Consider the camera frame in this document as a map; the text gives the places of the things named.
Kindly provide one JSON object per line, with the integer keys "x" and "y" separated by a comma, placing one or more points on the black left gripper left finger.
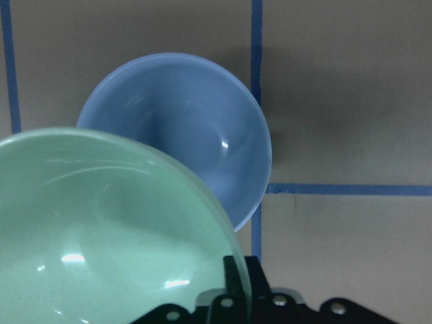
{"x": 227, "y": 307}

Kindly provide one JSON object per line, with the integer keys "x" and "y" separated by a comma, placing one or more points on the blue bowl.
{"x": 196, "y": 112}

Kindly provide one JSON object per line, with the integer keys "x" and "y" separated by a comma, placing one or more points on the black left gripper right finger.
{"x": 286, "y": 306}

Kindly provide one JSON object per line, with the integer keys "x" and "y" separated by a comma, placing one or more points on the green bowl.
{"x": 96, "y": 228}

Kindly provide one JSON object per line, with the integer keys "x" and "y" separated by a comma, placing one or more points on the brown paper table mat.
{"x": 346, "y": 90}

